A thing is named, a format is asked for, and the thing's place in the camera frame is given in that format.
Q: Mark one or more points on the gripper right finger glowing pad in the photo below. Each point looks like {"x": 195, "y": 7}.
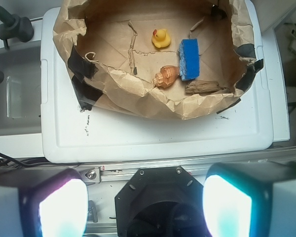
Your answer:
{"x": 250, "y": 199}

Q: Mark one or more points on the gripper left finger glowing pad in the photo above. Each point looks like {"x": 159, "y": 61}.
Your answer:
{"x": 42, "y": 202}

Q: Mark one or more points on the yellow rubber duck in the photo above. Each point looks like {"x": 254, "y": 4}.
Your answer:
{"x": 160, "y": 38}

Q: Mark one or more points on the white sink basin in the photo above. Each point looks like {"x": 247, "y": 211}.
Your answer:
{"x": 20, "y": 100}

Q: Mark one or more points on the white plastic bin lid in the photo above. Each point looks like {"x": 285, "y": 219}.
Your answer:
{"x": 99, "y": 135}

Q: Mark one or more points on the brown wood piece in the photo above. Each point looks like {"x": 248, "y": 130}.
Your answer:
{"x": 201, "y": 86}

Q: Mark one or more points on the copper ribbed bottle toy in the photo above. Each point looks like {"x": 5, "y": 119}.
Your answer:
{"x": 166, "y": 77}

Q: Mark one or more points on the blue sponge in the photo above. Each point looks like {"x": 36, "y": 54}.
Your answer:
{"x": 189, "y": 62}

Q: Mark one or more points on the crumpled brown paper bag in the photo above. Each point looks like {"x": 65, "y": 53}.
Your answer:
{"x": 111, "y": 60}

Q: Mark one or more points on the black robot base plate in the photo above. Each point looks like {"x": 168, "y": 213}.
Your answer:
{"x": 161, "y": 202}

